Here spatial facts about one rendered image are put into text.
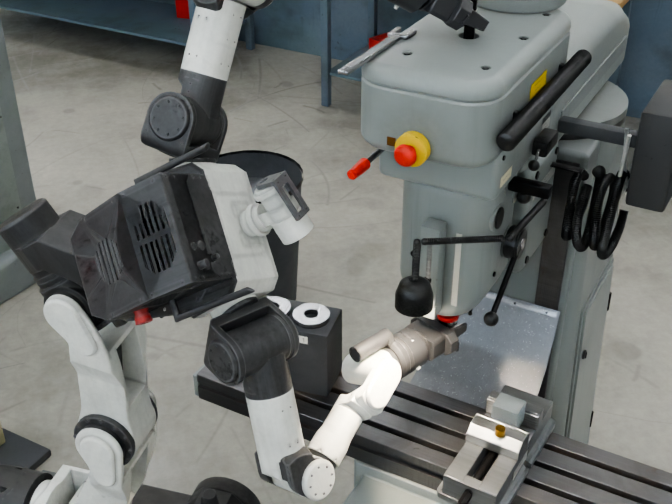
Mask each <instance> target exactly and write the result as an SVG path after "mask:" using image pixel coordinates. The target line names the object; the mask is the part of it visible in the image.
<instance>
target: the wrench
mask: <svg viewBox="0 0 672 504"><path fill-rule="evenodd" d="M400 32H401V27H398V26H397V27H395V28H394V29H392V30H391V31H390V32H389V33H388V34H387V36H388V37H387V38H386V39H384V40H383V41H381V42H380V43H378V44H377V45H375V46H374V47H372V48H370V49H369V50H367V51H366V52H364V53H363V54H361V55H360V56H358V57H357V58H355V59H354V60H352V61H351V62H349V63H348V64H346V65H345V66H343V67H342V68H340V69H339V70H338V74H343V75H349V74H351V73H352V72H354V71H355V70H357V69H358V68H360V67H361V66H362V65H364V64H365V63H367V62H368V61H370V60H371V59H373V58H374V57H376V56H377V55H379V54H380V53H382V52H383V51H385V50H386V49H387V48H389V47H390V46H392V45H393V44H395V43H396V42H398V41H399V40H401V39H405V40H407V39H408V38H411V37H412V36H414V35H415V34H416V33H417V30H415V29H411V30H409V31H408V32H406V33H405V34H402V33H400Z"/></svg>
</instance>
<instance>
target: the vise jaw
mask: <svg viewBox="0 0 672 504"><path fill-rule="evenodd" d="M497 425H503V426H505V428H506V430H505V436H504V437H501V438H499V437H497V436H495V427H496V426H497ZM529 433H530V432H529V431H526V430H523V429H521V428H518V427H515V426H513V425H510V424H507V423H505V422H502V421H499V420H496V419H494V418H491V417H488V416H486V415H483V414H480V413H477V414H476V415H475V417H474V418H473V419H472V421H471V422H470V425H469V427H468V430H467V432H466V441H467V442H470V443H472V444H475V445H478V446H480V447H483V448H485V449H488V450H490V451H493V452H496V453H498V454H501V455H503V456H506V457H508V458H511V459H514V460H516V461H518V460H519V459H520V457H521V455H522V454H523V452H524V450H525V449H526V447H527V444H528V440H529Z"/></svg>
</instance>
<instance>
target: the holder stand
mask: <svg viewBox="0 0 672 504"><path fill-rule="evenodd" d="M263 297H267V298H268V299H269V300H270V301H272V302H273V303H274V304H275V305H276V306H277V307H278V308H279V309H281V310H282V311H283V312H284V313H285V314H286V315H287V316H288V317H289V318H290V319H291V320H292V321H293V323H294V325H295V326H296V329H297V331H298V335H299V350H298V353H297V354H296V355H295V356H294V357H293V358H291V359H289V360H286V361H288V364H289V369H290V374H291V379H292V384H293V389H294V390H297V391H302V392H306V393H311V394H316V395H321V396H326V397H328V395H329V393H330V391H331V389H332V387H333V385H334V383H335V381H336V379H337V377H338V375H339V373H340V371H341V369H342V309H339V308H333V307H328V306H324V305H321V304H318V303H306V302H301V301H295V300H290V299H285V298H283V297H280V296H268V295H264V296H262V297H261V298H263Z"/></svg>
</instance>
